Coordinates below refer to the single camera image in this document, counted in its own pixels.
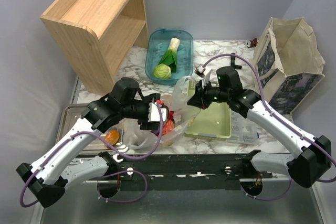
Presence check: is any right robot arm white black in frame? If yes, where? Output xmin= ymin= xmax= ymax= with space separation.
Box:
xmin=187 ymin=67 xmax=331 ymax=188

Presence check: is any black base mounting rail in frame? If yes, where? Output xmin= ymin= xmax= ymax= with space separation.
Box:
xmin=85 ymin=153 xmax=274 ymax=192

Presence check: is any light green plastic basket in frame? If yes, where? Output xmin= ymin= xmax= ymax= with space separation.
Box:
xmin=183 ymin=78 xmax=232 ymax=140

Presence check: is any canvas tote bag with print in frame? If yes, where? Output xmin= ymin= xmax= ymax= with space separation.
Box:
xmin=251 ymin=17 xmax=325 ymax=114

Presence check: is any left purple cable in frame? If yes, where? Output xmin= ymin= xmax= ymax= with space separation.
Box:
xmin=20 ymin=102 xmax=165 ymax=207

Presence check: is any black T-shaped pipe fitting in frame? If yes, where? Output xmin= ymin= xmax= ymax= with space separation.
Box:
xmin=230 ymin=53 xmax=242 ymax=70

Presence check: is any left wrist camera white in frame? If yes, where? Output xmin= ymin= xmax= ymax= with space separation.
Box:
xmin=148 ymin=100 xmax=169 ymax=123

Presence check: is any clear plastic grocery bag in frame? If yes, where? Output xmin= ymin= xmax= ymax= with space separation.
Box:
xmin=123 ymin=76 xmax=200 ymax=150

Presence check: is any orange glazed bread bun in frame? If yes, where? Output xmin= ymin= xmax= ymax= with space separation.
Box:
xmin=104 ymin=130 xmax=120 ymax=146

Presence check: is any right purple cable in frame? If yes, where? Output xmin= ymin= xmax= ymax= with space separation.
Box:
xmin=202 ymin=54 xmax=336 ymax=200

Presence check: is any toy bok choy green white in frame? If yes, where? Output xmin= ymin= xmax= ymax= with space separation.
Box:
xmin=159 ymin=38 xmax=180 ymax=73

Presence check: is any aluminium frame rail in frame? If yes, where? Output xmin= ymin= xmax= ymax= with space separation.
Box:
xmin=81 ymin=176 xmax=119 ymax=184

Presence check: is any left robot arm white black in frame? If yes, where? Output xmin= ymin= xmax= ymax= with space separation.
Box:
xmin=16 ymin=77 xmax=169 ymax=208

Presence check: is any red toy pepper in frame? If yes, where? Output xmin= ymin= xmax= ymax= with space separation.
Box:
xmin=169 ymin=111 xmax=175 ymax=123

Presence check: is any metal baking tray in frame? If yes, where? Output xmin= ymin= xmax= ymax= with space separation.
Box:
xmin=56 ymin=103 xmax=129 ymax=157

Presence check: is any toy watermelon slice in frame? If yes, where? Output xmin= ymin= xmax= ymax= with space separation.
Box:
xmin=162 ymin=120 xmax=175 ymax=136

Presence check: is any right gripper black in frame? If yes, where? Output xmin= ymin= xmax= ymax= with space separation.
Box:
xmin=187 ymin=79 xmax=230 ymax=110

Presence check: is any teal transparent plastic bin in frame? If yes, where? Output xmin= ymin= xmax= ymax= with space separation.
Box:
xmin=145 ymin=29 xmax=194 ymax=85

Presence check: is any clear plastic compartment box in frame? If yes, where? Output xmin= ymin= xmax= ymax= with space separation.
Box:
xmin=227 ymin=111 xmax=258 ymax=145

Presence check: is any small red black connector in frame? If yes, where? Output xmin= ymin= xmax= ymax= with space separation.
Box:
xmin=246 ymin=38 xmax=258 ymax=48

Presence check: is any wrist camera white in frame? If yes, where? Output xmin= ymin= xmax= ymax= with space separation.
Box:
xmin=148 ymin=100 xmax=169 ymax=123
xmin=194 ymin=64 xmax=211 ymax=88

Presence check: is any purple cable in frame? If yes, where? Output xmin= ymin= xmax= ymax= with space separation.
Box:
xmin=202 ymin=54 xmax=336 ymax=200
xmin=20 ymin=102 xmax=165 ymax=207

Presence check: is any green toy cabbage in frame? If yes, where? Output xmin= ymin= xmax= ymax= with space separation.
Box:
xmin=153 ymin=64 xmax=172 ymax=79

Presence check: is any wooden shelf unit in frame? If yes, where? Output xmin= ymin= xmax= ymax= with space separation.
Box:
xmin=40 ymin=0 xmax=149 ymax=95

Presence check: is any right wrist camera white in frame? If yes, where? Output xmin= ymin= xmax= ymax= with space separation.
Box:
xmin=194 ymin=64 xmax=211 ymax=88

